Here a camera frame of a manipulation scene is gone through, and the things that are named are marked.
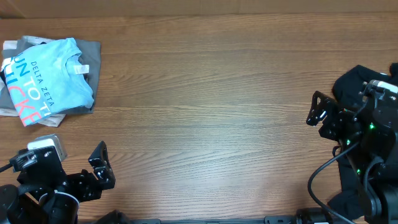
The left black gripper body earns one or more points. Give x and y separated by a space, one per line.
85 185

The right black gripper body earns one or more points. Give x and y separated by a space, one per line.
333 120

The light blue printed t-shirt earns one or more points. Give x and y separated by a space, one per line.
47 79

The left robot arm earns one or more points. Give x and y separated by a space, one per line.
56 207

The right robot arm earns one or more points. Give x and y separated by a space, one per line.
375 167

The black t-shirt under blue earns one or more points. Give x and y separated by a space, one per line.
346 91

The folded grey shirt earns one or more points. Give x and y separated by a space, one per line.
91 55

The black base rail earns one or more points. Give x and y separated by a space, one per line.
302 216

